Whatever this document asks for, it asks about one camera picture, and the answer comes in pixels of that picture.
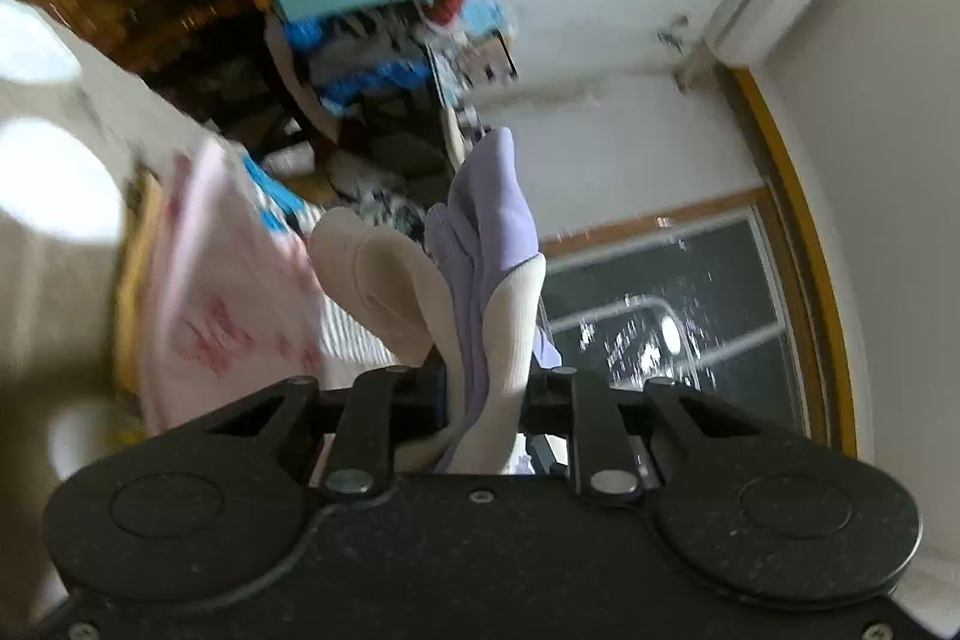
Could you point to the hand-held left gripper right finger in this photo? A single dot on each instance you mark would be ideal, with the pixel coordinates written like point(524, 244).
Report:
point(547, 407)

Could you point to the white tubular rack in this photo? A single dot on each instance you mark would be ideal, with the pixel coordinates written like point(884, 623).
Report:
point(637, 308)

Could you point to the printed cartoon blanket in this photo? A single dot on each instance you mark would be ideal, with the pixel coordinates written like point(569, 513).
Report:
point(45, 280)

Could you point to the tan folded garment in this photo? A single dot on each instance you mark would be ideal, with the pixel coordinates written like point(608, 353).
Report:
point(139, 280)

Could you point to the dark clothes pile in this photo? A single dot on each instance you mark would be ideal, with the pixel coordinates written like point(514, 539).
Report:
point(390, 153)

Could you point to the pink folded garment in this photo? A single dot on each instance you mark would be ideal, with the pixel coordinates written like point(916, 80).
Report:
point(217, 280)

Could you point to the blue bag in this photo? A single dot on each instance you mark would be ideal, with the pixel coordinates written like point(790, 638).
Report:
point(367, 85)

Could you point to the lavender and cream garment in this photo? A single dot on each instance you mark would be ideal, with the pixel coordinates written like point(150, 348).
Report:
point(487, 212)

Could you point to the wooden desk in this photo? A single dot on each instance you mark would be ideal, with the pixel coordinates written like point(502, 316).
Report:
point(454, 138)

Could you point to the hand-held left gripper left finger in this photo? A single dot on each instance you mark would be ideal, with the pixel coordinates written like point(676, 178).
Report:
point(420, 404)

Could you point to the wooden framed window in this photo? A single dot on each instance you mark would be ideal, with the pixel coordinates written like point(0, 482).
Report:
point(720, 280)

